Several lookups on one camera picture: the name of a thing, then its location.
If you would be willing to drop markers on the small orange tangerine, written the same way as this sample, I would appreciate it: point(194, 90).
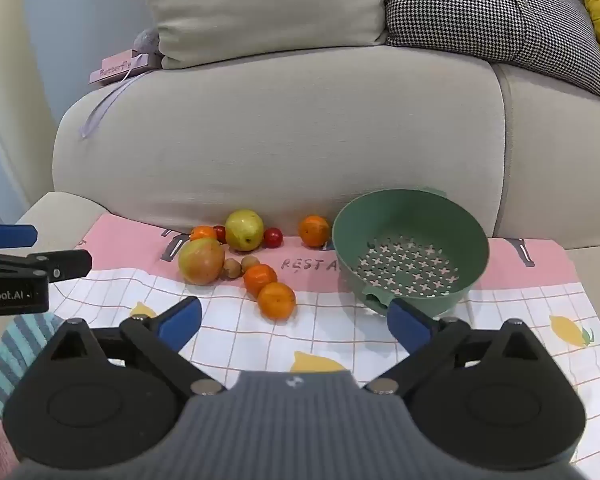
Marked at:
point(203, 233)

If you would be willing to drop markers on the red cherry tomato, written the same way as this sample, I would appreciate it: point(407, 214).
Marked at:
point(220, 233)
point(273, 237)

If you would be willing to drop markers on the beige cushion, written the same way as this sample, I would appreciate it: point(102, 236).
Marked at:
point(265, 10)

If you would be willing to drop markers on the grey plush toy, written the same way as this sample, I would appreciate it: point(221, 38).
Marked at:
point(147, 42)

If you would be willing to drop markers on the green plate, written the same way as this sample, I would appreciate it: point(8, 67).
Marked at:
point(410, 240)

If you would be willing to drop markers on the yellow-green apple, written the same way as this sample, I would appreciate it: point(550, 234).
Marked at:
point(244, 230)

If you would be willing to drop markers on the beige sofa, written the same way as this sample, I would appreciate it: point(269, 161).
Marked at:
point(305, 135)

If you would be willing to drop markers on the pink checkered printed mat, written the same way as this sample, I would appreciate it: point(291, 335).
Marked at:
point(330, 325)

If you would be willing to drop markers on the pink gift box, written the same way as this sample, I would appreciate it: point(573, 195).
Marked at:
point(122, 67)

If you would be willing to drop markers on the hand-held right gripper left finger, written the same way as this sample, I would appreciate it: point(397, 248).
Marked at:
point(180, 324)

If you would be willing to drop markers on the houndstooth cushion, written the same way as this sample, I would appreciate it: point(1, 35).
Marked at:
point(480, 15)

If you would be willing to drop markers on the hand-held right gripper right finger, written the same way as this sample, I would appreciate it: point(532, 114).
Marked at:
point(409, 324)

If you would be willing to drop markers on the red-green apple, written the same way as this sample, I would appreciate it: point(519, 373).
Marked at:
point(201, 261)

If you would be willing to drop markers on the lilac ribbon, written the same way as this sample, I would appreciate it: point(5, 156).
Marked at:
point(102, 107)

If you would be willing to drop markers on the teal striped cloth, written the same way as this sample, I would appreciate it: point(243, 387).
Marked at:
point(15, 355)

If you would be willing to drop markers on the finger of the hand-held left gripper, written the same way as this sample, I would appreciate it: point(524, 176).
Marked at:
point(10, 236)
point(55, 264)

